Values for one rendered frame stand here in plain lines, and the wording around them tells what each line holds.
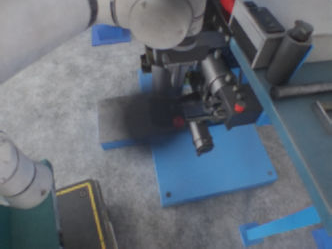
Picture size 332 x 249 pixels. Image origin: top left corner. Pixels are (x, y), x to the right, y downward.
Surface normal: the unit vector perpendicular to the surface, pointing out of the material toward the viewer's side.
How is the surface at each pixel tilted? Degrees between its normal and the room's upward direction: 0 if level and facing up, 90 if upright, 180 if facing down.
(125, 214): 0
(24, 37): 80
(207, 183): 0
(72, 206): 0
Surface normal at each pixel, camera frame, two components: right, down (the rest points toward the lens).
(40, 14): 0.90, -0.07
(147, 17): -0.25, 0.70
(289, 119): 0.03, -0.56
